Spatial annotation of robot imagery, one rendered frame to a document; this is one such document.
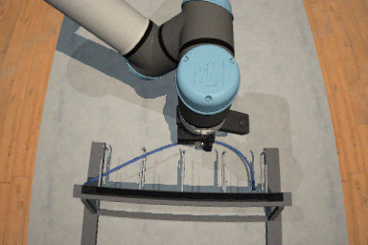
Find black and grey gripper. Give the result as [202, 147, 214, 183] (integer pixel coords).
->
[176, 105, 215, 152]

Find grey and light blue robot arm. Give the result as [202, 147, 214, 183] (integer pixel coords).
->
[43, 0, 249, 135]

